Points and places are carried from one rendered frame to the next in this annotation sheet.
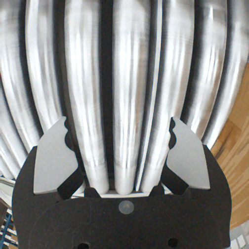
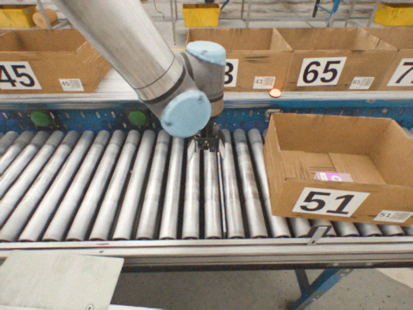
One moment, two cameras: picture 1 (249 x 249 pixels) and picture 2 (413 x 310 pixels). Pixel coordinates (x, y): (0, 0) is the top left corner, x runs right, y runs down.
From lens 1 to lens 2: 0.75 m
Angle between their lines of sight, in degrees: 79
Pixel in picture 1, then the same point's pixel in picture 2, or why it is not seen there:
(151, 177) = (232, 210)
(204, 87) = (241, 163)
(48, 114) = (176, 172)
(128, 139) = (211, 181)
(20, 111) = (158, 171)
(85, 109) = (193, 170)
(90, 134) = (193, 179)
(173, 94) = (227, 165)
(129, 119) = (211, 173)
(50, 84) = (179, 164)
